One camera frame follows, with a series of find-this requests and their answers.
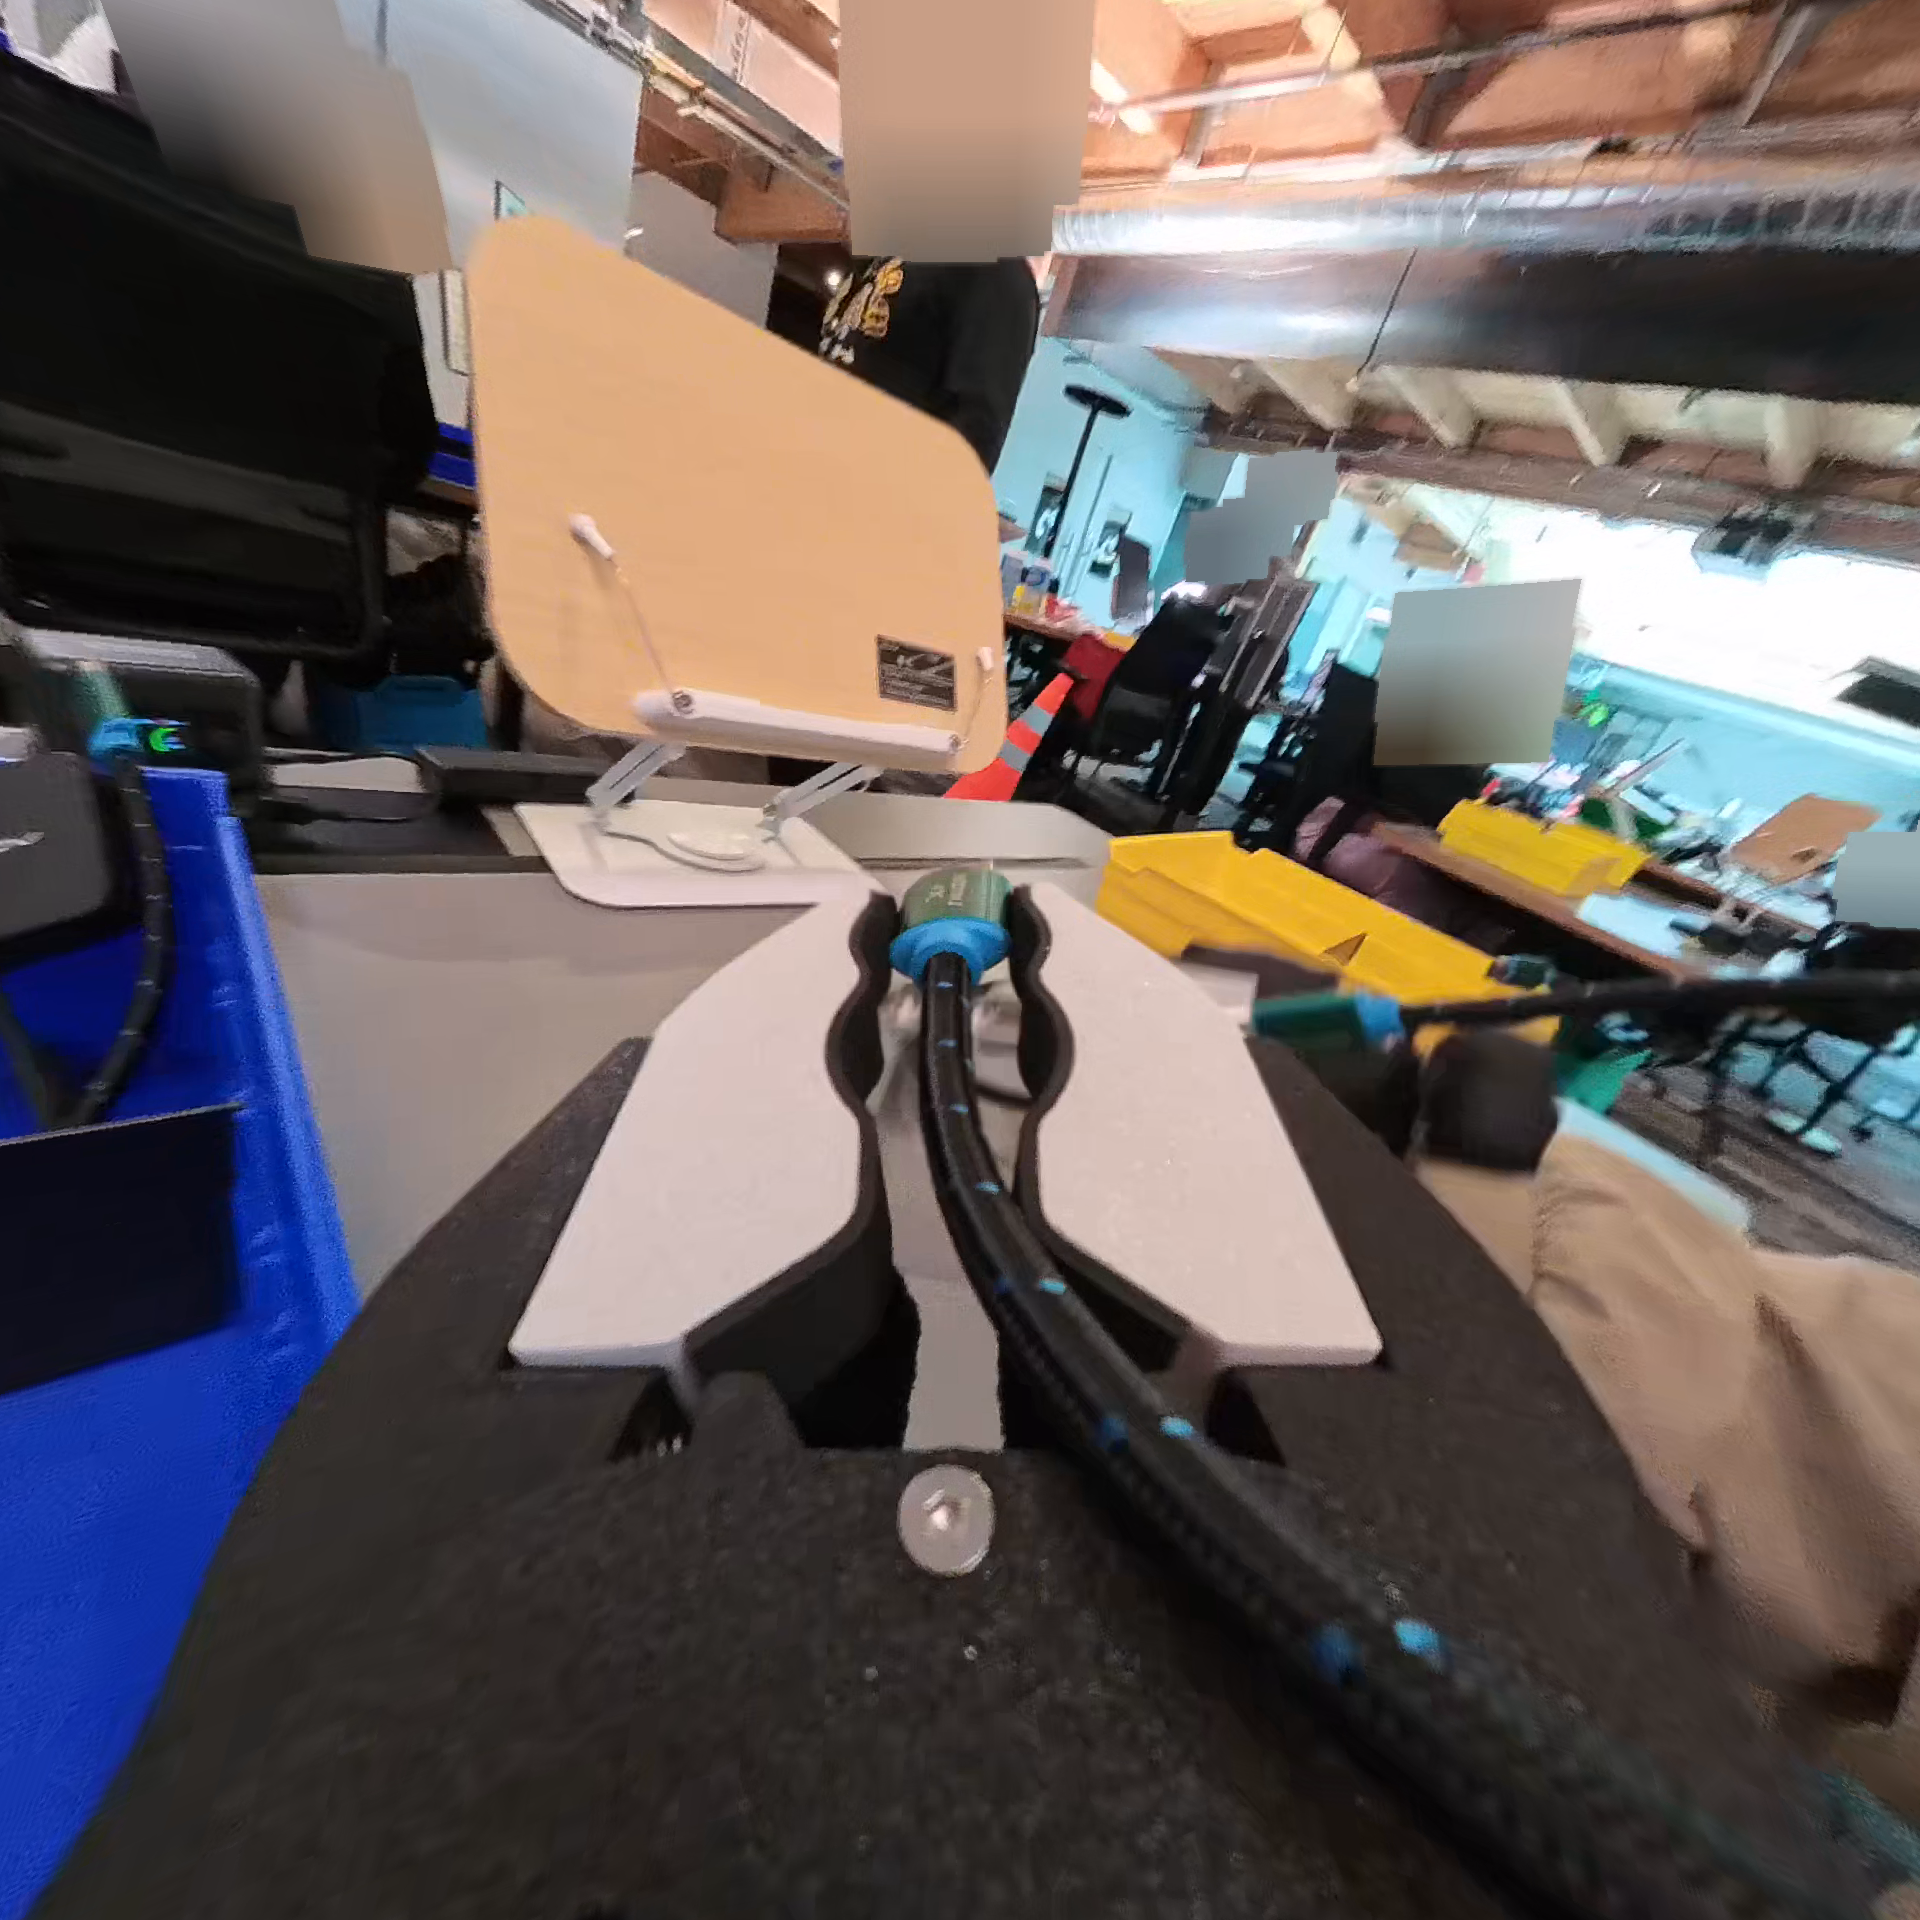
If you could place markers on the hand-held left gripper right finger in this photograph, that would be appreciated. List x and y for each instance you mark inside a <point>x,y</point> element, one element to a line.
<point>1200,1184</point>

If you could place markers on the blue bin with black divider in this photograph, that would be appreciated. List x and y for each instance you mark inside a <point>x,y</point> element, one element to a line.
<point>150,1499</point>

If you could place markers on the yellow bin with black divider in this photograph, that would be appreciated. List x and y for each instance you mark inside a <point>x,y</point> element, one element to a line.
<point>1200,901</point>

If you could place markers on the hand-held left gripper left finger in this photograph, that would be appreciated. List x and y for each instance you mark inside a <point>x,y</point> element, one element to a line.
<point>705,1184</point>

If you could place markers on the black floor lamp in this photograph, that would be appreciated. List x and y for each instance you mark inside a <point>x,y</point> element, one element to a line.
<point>1089,480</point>

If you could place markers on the orange traffic cone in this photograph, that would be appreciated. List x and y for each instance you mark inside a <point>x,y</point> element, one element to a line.
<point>1021,751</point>

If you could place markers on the silver ceiling duct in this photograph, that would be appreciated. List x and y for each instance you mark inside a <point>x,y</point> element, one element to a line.
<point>1499,217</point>

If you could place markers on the small yellow bin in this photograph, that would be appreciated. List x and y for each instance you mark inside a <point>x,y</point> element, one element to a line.
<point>1546,848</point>

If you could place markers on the purple cloth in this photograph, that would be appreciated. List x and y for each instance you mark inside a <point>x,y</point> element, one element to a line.
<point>1366,855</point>

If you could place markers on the wooden board book stand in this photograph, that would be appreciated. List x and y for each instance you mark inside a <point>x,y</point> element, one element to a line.
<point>1808,839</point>
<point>721,494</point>

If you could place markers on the blue bag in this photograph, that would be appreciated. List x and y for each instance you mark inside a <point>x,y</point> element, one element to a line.
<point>399,714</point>

